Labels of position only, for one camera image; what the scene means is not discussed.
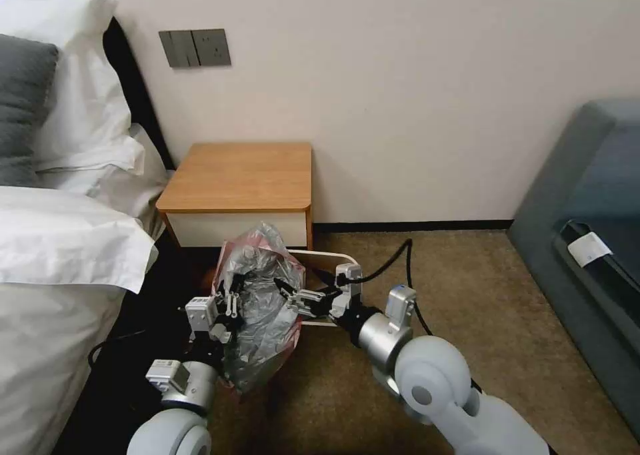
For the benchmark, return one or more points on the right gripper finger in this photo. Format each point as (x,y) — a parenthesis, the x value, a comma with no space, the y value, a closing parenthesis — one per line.
(287,287)
(300,307)

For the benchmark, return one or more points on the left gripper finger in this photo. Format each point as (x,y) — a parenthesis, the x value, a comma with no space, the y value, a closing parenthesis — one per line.
(234,307)
(219,300)

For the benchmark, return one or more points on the clear red-edged garbage bag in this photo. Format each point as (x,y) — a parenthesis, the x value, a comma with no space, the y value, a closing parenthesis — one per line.
(260,320)

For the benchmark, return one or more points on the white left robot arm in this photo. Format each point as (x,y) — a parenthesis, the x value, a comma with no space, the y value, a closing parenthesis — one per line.
(170,430)

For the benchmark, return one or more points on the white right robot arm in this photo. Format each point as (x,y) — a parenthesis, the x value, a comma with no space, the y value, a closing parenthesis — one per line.
(435,370)

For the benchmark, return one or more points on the white trash can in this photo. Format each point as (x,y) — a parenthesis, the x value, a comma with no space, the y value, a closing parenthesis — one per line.
(325,253)

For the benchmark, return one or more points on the black skirting board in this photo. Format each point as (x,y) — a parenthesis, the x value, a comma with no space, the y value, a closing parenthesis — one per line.
(415,225)

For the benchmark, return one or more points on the wooden nightstand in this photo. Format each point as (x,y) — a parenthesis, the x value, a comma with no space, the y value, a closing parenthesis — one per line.
(240,180)

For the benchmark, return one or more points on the flat white pillow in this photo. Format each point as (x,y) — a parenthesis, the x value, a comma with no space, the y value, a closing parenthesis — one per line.
(132,180)

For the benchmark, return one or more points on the white duvet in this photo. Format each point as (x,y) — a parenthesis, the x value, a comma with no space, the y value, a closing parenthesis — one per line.
(50,285)

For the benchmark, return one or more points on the black headboard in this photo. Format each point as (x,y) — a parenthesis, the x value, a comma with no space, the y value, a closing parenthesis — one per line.
(137,90)

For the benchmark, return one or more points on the white sofa label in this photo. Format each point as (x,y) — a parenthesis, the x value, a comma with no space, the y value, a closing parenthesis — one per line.
(590,249)

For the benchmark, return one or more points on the large white pillow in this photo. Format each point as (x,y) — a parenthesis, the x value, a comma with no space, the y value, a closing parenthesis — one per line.
(75,90)

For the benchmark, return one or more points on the grey pillow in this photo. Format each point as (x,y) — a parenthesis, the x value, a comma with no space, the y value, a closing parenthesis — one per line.
(22,110)

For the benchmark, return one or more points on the grey-blue sofa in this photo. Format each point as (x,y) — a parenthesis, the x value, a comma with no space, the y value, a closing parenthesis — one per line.
(590,185)

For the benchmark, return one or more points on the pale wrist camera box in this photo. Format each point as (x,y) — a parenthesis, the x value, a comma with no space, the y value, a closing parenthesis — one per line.
(201,315)
(349,282)

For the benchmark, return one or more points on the grey wall switch panel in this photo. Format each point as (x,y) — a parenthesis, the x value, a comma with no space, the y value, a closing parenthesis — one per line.
(195,48)

